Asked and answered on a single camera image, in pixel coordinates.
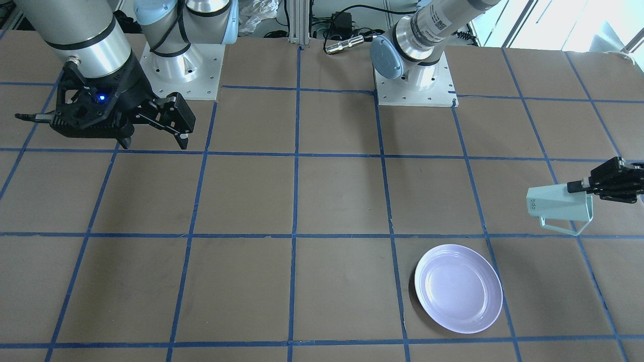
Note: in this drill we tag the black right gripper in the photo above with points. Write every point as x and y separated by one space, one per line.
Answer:
134 90

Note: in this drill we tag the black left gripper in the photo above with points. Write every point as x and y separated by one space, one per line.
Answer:
615 179

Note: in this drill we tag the mint green hexagonal cup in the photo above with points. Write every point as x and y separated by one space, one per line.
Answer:
570 201

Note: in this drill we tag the lavender plate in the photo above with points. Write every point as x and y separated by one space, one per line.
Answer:
458 288

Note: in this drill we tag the black power adapter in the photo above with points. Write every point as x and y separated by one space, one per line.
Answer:
341 22

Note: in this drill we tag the silver metal cylinder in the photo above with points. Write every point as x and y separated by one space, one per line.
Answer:
343 45

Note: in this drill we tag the aluminium frame post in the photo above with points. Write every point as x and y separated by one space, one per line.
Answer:
298 22

